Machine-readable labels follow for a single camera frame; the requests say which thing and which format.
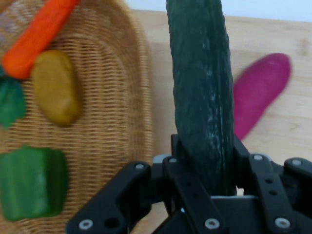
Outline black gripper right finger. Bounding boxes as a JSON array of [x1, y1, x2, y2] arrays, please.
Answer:
[[233, 139, 312, 234]]

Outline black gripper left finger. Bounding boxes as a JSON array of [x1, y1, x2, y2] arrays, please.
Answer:
[[65, 133, 230, 234]]

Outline long dark green cucumber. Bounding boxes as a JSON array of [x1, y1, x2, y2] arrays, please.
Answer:
[[165, 0, 236, 197]]

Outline wooden cutting board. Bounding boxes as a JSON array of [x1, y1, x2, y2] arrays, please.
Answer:
[[131, 9, 312, 234]]

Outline green toy bell pepper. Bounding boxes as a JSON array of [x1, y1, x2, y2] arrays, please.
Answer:
[[0, 145, 69, 223]]

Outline magenta toy sweet potato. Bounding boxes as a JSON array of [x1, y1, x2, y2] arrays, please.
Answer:
[[232, 52, 293, 142]]

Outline brown toy potato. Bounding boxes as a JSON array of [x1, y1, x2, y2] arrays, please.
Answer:
[[31, 49, 80, 128]]

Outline orange toy carrot green leaves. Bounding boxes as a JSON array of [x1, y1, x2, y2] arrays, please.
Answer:
[[0, 0, 81, 129]]

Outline woven wicker basket with handles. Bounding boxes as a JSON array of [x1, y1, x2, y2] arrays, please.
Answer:
[[0, 0, 155, 234]]

